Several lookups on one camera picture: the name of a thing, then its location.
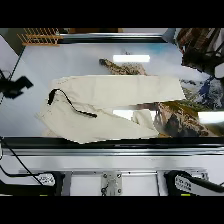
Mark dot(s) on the cream pants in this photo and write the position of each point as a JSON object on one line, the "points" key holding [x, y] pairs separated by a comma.
{"points": [[113, 90]]}

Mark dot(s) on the wooden rack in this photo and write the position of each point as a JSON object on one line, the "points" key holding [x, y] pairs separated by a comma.
{"points": [[40, 37]]}

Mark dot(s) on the silver frame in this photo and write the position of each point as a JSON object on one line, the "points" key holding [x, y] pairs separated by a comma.
{"points": [[133, 152]]}

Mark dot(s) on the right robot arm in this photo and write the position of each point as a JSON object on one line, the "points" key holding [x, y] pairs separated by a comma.
{"points": [[190, 185]]}

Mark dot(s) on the checked shirt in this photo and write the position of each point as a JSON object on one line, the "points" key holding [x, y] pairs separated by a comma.
{"points": [[196, 40]]}

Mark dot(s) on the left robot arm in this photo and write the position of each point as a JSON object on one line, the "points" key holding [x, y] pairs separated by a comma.
{"points": [[46, 180]]}

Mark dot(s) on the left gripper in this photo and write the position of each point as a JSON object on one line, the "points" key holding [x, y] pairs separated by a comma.
{"points": [[16, 87]]}

